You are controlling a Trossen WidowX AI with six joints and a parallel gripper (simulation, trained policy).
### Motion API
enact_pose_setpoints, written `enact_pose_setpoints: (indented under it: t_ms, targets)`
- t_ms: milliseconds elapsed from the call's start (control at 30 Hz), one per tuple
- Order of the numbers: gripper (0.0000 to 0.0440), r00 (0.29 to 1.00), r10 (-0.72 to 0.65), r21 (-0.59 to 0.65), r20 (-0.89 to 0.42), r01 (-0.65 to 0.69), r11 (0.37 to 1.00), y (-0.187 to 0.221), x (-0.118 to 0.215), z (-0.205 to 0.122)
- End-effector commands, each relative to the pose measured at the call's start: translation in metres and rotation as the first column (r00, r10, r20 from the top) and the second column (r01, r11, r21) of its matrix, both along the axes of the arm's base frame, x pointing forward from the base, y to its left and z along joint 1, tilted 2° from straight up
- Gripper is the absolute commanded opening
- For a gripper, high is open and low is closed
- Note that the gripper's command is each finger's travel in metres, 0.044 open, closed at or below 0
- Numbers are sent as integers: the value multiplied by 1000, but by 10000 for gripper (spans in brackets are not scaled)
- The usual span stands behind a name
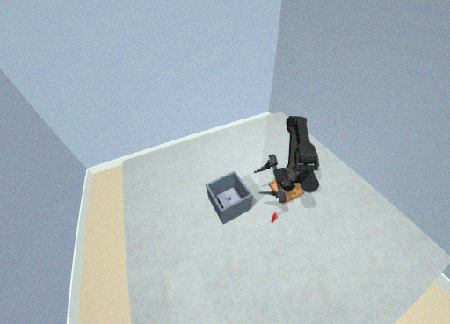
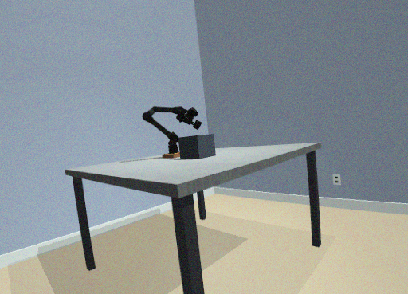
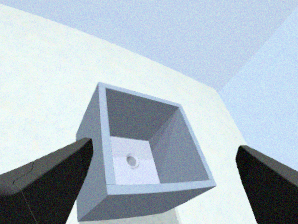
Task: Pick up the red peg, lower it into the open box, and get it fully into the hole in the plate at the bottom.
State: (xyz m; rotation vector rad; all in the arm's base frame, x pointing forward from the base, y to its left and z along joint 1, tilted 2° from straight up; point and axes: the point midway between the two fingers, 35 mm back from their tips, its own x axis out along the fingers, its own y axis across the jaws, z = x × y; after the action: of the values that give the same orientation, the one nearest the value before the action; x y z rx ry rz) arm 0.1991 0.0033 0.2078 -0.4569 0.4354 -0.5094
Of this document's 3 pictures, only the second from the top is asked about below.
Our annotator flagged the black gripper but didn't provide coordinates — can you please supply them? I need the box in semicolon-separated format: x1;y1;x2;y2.
176;111;202;130

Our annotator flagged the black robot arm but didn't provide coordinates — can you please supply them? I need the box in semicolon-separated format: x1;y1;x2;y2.
143;106;198;154

